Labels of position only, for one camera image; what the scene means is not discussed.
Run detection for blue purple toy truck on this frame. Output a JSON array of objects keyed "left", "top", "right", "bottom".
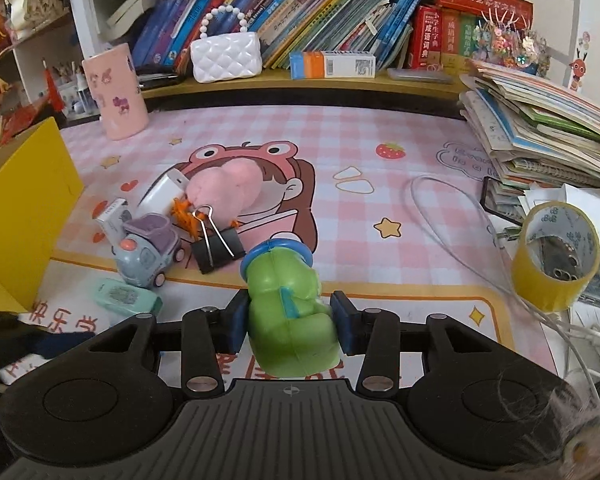
[{"left": 111, "top": 213, "right": 185, "bottom": 289}]

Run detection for stack of books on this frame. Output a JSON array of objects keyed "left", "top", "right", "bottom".
[{"left": 457, "top": 57, "right": 600, "bottom": 196}]

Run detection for reindeer wall sticker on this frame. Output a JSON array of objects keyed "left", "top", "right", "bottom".
[{"left": 566, "top": 30, "right": 593, "bottom": 93}]

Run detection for black phone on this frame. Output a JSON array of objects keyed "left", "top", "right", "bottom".
[{"left": 481, "top": 176, "right": 526, "bottom": 227}]

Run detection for pink plush toy orange feet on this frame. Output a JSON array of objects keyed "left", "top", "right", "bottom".
[{"left": 171, "top": 160, "right": 270, "bottom": 242}]

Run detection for small white box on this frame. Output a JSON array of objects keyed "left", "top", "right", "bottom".
[{"left": 95, "top": 198, "right": 133, "bottom": 243}]

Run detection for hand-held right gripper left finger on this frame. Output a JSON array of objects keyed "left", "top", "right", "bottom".
[{"left": 87, "top": 291, "right": 251, "bottom": 395}]

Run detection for yellow tape roll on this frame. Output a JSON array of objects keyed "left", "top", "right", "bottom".
[{"left": 511, "top": 201, "right": 600, "bottom": 313}]

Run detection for yellow cardboard box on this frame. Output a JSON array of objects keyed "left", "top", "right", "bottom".
[{"left": 0, "top": 117, "right": 86, "bottom": 313}]

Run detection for black binder clip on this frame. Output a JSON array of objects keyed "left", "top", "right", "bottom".
[{"left": 190, "top": 206, "right": 247, "bottom": 275}]

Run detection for dark blue cloth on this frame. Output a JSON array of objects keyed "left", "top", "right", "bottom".
[{"left": 0, "top": 327, "right": 93, "bottom": 368}]

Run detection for grey flat case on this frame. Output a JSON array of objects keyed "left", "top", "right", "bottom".
[{"left": 386, "top": 67, "right": 455, "bottom": 86}]

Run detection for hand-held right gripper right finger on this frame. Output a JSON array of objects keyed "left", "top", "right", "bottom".
[{"left": 330, "top": 290, "right": 486, "bottom": 395}]

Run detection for pink checked desk mat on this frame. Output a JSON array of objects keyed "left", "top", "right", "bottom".
[{"left": 0, "top": 105, "right": 581, "bottom": 391}]

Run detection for row of blue books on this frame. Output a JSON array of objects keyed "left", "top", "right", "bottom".
[{"left": 107, "top": 0, "right": 428, "bottom": 71}]

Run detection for grey furry cloth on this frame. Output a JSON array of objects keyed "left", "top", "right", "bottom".
[{"left": 500, "top": 370, "right": 600, "bottom": 480}]

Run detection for wooden bookshelf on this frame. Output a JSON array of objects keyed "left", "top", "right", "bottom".
[{"left": 65, "top": 0, "right": 581, "bottom": 101}]

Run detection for green plastic toy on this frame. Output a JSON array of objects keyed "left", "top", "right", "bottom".
[{"left": 239, "top": 239, "right": 342, "bottom": 377}]

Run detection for white charger plug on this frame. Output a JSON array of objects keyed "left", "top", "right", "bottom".
[{"left": 137, "top": 168, "right": 191, "bottom": 218}]

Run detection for white pencil cups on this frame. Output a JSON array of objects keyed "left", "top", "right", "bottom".
[{"left": 42, "top": 57, "right": 103, "bottom": 116}]

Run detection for orange blue white carton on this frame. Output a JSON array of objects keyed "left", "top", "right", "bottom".
[{"left": 289, "top": 51, "right": 377, "bottom": 80}]

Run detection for red dictionary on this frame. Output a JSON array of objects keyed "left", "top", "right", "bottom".
[{"left": 411, "top": 5, "right": 443, "bottom": 71}]

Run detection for white cable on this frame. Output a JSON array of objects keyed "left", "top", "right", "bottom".
[{"left": 410, "top": 175, "right": 600, "bottom": 396}]

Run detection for white quilted pearl-handle purse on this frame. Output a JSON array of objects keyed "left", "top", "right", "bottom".
[{"left": 190, "top": 5, "right": 262, "bottom": 84}]

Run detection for sparkly hair ornament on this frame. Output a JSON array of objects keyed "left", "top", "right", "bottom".
[{"left": 472, "top": 2, "right": 551, "bottom": 78}]

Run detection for pink carton box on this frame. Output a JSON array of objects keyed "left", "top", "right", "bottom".
[{"left": 81, "top": 42, "right": 150, "bottom": 141}]

